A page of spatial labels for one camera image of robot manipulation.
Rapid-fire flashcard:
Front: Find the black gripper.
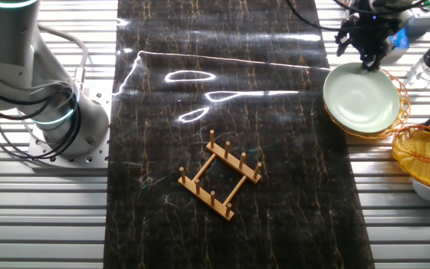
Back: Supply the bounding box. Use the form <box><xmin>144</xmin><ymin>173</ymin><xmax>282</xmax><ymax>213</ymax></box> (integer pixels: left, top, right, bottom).
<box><xmin>334</xmin><ymin>3</ymin><xmax>399</xmax><ymax>71</ymax></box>

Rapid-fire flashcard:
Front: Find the pale green dish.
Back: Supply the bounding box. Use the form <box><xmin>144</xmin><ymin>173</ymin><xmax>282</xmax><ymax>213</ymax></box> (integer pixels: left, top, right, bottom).
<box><xmin>322</xmin><ymin>61</ymin><xmax>401</xmax><ymax>135</ymax></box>

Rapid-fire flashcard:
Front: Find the wooden dish rack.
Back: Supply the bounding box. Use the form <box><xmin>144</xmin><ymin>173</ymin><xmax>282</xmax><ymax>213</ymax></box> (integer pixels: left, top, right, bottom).
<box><xmin>177</xmin><ymin>129</ymin><xmax>264</xmax><ymax>222</ymax></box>

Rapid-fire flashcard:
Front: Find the blue box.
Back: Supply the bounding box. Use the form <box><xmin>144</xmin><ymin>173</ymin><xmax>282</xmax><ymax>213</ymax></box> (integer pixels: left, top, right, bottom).
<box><xmin>382</xmin><ymin>28</ymin><xmax>411</xmax><ymax>63</ymax></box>

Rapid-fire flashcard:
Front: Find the yellow wicker basket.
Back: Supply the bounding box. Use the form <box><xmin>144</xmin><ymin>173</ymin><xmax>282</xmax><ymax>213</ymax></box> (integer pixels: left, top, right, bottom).
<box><xmin>325</xmin><ymin>67</ymin><xmax>412</xmax><ymax>140</ymax></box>
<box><xmin>391</xmin><ymin>125</ymin><xmax>430</xmax><ymax>194</ymax></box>

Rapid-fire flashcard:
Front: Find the black marble pattern mat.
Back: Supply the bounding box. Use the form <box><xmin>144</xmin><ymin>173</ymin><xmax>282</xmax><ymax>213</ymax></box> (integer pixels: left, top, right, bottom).
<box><xmin>102</xmin><ymin>0</ymin><xmax>376</xmax><ymax>269</ymax></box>

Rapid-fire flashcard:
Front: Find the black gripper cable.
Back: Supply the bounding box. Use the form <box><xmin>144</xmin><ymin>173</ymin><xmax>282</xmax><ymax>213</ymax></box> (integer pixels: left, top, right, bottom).
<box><xmin>284</xmin><ymin>0</ymin><xmax>354</xmax><ymax>33</ymax></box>

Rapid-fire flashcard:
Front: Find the clear plastic bracket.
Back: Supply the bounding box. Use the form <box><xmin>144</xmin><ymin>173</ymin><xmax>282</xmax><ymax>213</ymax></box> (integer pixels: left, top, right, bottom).
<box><xmin>403</xmin><ymin>55</ymin><xmax>430</xmax><ymax>90</ymax></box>

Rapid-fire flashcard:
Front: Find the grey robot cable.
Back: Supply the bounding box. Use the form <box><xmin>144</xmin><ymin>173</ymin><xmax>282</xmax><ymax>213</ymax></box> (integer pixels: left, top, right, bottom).
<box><xmin>37</xmin><ymin>22</ymin><xmax>89</xmax><ymax>93</ymax></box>

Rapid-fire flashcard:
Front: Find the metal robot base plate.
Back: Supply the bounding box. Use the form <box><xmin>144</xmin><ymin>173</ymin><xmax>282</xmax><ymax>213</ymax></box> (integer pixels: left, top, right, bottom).
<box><xmin>26</xmin><ymin>84</ymin><xmax>112</xmax><ymax>168</ymax></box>

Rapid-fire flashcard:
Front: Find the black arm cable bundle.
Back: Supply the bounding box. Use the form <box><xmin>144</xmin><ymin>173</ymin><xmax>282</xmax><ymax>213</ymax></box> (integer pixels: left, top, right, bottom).
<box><xmin>0</xmin><ymin>80</ymin><xmax>84</xmax><ymax>161</ymax></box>

